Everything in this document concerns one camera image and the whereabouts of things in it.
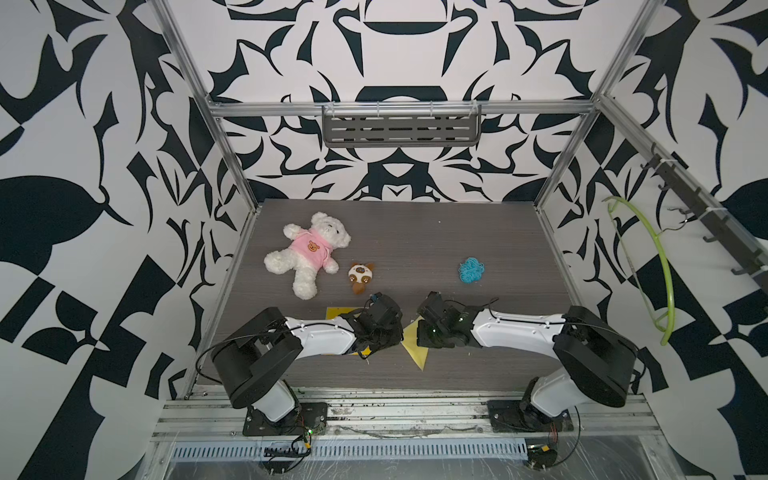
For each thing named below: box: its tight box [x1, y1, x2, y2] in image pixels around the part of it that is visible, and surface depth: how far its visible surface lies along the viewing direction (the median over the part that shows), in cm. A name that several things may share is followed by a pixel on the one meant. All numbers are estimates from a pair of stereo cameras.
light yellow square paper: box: [401, 315, 429, 371], surface depth 85 cm
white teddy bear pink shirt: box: [264, 212, 351, 301], surface depth 98 cm
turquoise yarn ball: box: [458, 257, 485, 284], surface depth 101 cm
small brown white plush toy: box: [348, 262, 374, 295], surface depth 98 cm
